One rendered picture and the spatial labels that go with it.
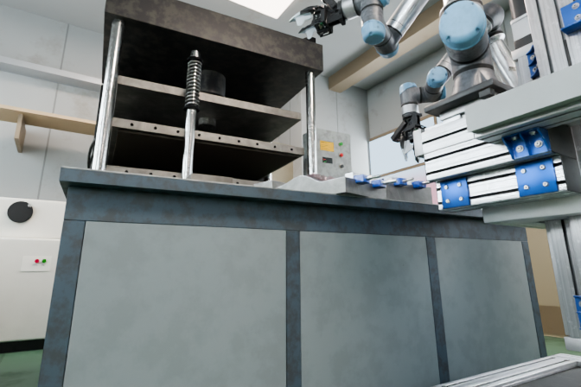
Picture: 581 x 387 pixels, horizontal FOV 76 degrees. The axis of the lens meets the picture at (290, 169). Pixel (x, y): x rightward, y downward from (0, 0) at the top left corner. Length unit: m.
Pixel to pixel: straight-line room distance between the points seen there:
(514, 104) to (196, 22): 1.76
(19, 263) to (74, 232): 2.27
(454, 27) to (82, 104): 3.88
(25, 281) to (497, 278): 3.02
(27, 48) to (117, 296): 3.83
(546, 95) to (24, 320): 3.27
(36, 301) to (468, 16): 3.16
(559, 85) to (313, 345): 0.97
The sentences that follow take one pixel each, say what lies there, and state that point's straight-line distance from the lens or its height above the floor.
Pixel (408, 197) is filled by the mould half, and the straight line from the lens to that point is 1.62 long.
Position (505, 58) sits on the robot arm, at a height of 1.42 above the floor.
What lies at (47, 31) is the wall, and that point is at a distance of 4.81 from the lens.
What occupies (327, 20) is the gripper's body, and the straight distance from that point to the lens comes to 1.42.
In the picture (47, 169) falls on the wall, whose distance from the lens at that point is 4.26.
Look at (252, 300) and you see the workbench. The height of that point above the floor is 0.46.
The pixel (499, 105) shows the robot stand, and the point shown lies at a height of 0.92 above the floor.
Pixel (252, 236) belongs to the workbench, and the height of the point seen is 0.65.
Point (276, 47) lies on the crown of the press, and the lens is 2.42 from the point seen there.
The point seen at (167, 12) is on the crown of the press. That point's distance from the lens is 2.29.
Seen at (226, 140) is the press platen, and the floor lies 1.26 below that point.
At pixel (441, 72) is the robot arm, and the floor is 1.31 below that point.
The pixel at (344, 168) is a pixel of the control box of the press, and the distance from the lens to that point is 2.55.
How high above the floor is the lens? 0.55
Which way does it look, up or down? 15 degrees up
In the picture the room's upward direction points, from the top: straight up
